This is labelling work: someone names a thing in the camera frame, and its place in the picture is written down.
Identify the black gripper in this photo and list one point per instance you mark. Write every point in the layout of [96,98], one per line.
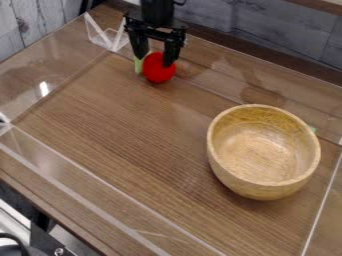
[141,31]

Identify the red felt fruit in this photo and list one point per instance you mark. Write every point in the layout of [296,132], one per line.
[152,68]

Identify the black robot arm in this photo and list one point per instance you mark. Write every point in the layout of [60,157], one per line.
[153,22]

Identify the clear acrylic tray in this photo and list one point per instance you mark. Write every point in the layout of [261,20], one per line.
[106,150]

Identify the light wooden bowl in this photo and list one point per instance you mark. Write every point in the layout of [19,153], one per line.
[264,151]

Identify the black metal clamp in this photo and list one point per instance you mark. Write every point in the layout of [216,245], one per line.
[25,240]

